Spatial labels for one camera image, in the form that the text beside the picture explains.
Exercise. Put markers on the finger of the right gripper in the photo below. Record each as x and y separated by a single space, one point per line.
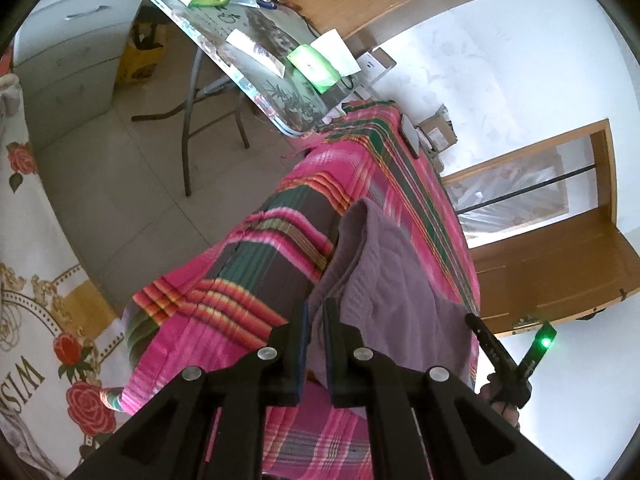
494 350

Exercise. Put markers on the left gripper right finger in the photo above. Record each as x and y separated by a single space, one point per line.
424 425

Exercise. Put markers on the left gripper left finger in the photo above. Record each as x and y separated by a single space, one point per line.
209 425

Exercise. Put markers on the purple fleece garment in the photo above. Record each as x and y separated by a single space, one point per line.
380 288

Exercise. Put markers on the folding side table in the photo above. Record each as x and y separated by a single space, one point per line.
290 102

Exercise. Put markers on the wooden door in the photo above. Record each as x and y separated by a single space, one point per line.
569 269

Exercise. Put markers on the floral white bedding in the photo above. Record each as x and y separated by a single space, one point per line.
61 343

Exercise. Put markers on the pink plaid bed cover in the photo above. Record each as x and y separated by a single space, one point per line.
225 302

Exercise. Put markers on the brown cardboard box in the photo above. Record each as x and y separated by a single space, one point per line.
439 131

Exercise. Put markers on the black smartphone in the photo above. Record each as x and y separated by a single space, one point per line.
410 136

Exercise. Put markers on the white small box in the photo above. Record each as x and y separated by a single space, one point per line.
374 64

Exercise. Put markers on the green white tissue box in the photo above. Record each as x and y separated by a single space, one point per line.
314 67

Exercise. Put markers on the white drawer cabinet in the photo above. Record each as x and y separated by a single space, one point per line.
66 55

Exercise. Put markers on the white tube package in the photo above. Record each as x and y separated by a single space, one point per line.
258 53

